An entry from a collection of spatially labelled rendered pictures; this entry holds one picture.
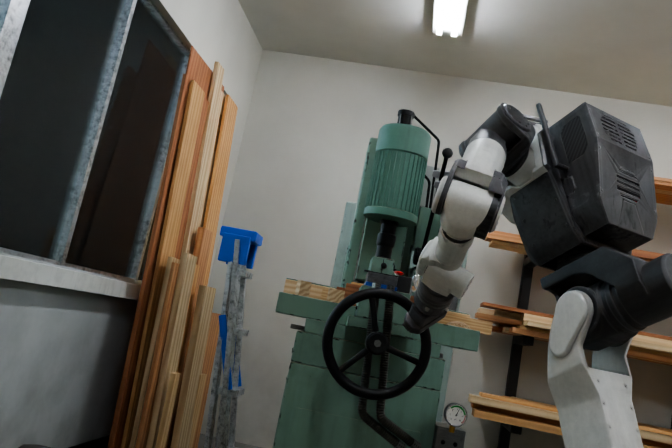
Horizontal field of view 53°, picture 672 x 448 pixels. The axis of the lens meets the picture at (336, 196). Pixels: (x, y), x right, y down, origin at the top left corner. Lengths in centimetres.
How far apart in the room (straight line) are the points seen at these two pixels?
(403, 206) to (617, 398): 91
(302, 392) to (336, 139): 295
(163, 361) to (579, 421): 222
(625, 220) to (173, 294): 229
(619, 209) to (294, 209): 333
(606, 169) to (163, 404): 242
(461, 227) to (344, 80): 360
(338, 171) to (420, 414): 287
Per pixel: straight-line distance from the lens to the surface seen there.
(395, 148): 215
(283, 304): 198
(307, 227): 459
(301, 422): 199
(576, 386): 150
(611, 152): 158
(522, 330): 403
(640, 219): 159
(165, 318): 327
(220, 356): 284
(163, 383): 332
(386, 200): 211
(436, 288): 155
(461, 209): 131
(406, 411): 201
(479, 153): 140
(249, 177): 475
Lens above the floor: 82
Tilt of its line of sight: 11 degrees up
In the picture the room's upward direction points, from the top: 11 degrees clockwise
